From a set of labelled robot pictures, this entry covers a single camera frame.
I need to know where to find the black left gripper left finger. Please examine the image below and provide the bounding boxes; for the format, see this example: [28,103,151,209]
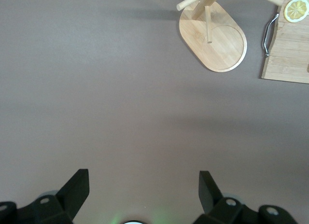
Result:
[0,169,90,224]

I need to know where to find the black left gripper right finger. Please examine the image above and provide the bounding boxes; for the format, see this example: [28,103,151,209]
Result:
[193,170,299,224]

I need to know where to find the wooden mug tree rack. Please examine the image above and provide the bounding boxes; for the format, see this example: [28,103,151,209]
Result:
[176,0,284,72]

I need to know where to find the bamboo cutting board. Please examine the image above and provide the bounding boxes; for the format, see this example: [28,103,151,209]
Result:
[259,0,309,84]

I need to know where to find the metal cutting board handle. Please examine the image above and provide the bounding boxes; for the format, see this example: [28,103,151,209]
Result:
[262,13,280,57]

